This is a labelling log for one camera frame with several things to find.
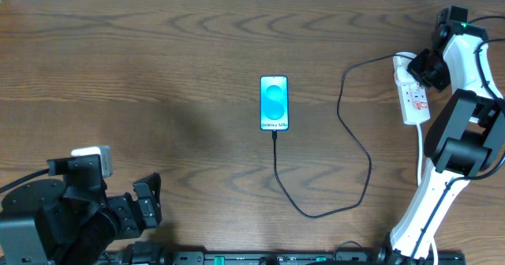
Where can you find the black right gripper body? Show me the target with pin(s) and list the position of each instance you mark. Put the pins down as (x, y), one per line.
(430, 69)

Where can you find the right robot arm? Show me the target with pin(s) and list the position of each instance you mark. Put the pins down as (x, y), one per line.
(462, 145)

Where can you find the blue smartphone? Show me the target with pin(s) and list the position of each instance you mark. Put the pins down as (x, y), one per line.
(274, 103)

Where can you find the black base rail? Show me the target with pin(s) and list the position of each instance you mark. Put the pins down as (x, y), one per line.
(151, 253)

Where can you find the white usb wall charger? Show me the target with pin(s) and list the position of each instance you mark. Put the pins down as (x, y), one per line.
(400, 62)

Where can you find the white power strip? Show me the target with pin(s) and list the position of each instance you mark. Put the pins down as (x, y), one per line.
(413, 101)

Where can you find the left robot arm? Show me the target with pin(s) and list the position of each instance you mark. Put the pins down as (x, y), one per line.
(62, 215)

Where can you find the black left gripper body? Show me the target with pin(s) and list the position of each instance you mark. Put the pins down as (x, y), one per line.
(129, 211)

